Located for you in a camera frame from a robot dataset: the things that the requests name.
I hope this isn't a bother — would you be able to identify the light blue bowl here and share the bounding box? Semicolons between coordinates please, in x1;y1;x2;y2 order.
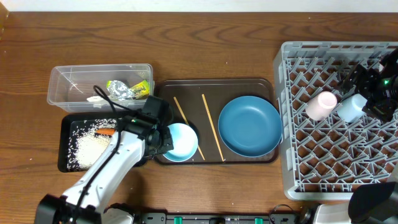
164;123;198;162

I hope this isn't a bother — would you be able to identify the light blue cup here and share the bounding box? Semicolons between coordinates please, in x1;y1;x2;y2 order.
336;93;368;123

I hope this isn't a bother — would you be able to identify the pink cup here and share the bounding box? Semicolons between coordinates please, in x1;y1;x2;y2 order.
305;91;337;121

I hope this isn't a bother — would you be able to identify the orange carrot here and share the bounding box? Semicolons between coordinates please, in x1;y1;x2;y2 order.
95;128;116;136

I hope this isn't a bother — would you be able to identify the white napkin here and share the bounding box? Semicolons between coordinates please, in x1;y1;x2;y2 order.
86;95;140;110

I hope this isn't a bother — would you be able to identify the green snack wrapper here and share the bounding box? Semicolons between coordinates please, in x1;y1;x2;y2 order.
106;80;150;101

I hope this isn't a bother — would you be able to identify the pile of white rice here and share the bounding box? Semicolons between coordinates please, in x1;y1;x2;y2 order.
66;119;116;172

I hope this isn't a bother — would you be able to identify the grey dishwasher rack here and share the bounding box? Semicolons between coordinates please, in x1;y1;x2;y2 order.
273;42;397;200

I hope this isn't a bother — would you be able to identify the dark blue plate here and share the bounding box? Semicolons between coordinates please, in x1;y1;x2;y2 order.
218;96;282;157

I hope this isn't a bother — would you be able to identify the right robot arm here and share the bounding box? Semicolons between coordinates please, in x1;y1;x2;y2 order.
300;50;397;223

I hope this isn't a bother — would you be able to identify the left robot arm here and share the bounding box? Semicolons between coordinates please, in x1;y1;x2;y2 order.
34;116;174;223

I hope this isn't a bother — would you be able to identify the left wooden chopstick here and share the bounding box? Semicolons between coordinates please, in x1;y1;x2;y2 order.
173;96;206;161

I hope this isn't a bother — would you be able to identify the wooden chopstick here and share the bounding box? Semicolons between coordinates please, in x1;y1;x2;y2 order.
201;94;224;162
173;96;206;161

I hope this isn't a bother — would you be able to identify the dark brown serving tray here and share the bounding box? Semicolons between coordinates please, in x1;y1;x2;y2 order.
155;78;279;166

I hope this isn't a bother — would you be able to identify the right wooden chopstick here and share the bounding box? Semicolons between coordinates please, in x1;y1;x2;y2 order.
201;94;224;162

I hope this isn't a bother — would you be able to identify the clear plastic bin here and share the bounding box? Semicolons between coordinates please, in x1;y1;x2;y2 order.
47;63;155;113

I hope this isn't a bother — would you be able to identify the black plastic tray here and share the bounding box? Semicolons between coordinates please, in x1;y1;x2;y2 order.
58;113;115;172

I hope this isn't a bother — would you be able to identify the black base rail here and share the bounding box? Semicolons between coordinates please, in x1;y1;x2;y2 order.
134;212;300;224

